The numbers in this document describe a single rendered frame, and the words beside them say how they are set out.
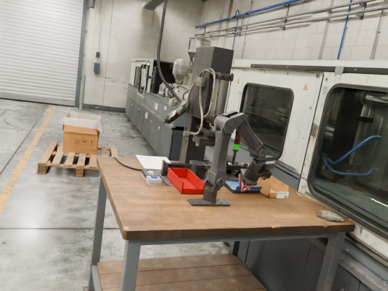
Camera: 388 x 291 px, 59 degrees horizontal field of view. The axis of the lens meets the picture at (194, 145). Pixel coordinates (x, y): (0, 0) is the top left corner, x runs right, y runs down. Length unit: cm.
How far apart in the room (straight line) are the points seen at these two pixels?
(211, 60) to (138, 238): 110
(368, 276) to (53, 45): 1014
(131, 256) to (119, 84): 989
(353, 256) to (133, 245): 112
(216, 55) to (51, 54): 922
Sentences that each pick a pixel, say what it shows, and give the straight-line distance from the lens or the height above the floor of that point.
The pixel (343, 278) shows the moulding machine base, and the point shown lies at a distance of 202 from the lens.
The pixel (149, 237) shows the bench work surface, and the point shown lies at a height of 87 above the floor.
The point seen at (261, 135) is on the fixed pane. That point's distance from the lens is 276.
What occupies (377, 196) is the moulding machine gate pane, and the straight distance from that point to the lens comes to 181.
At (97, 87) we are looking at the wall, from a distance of 1104.
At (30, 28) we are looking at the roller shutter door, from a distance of 1105.
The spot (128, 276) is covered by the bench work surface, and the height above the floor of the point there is 69.
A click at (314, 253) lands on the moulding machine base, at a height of 59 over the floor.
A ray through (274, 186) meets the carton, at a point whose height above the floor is 92.
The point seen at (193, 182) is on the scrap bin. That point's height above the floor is 92.
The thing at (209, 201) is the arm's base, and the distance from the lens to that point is 160.
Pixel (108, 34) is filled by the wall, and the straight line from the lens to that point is 1105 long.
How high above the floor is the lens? 147
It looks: 11 degrees down
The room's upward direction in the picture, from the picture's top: 9 degrees clockwise
